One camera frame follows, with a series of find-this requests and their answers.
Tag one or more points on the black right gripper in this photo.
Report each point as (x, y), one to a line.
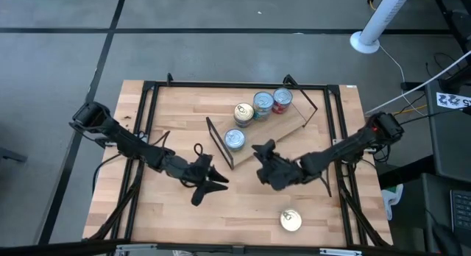
(281, 173)

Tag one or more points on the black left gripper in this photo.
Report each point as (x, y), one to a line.
(191, 173)

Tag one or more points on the green labelled seafood can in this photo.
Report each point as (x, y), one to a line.
(234, 138)

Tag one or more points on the teal yellowfin tuna can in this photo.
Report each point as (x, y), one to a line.
(263, 101)

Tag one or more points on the red labelled seafood can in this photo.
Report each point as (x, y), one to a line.
(282, 97)

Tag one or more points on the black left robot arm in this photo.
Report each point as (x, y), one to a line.
(129, 142)

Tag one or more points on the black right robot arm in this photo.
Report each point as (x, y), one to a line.
(342, 147)

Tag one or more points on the silver metal plate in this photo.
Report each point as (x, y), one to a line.
(340, 252)
(134, 249)

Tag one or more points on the white bag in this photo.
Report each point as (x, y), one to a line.
(392, 199)

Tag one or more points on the black power strip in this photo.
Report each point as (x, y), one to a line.
(412, 85)

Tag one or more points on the white pole with base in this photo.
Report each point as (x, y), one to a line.
(382, 13)

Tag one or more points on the dark grey cabinet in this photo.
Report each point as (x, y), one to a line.
(452, 145)

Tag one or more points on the white printed paper label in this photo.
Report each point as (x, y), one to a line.
(452, 100)

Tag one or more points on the grey metal foot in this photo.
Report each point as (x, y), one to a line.
(13, 155)

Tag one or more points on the black keyboard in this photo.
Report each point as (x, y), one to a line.
(461, 212)

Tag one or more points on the black stand leg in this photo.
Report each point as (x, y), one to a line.
(460, 20)

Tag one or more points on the wooden shelf black metal frame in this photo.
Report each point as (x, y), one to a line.
(265, 134)

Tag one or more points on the silver metal bracket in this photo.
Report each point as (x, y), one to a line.
(335, 141)

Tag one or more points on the black table extrusion frame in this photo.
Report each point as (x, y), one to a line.
(221, 84)

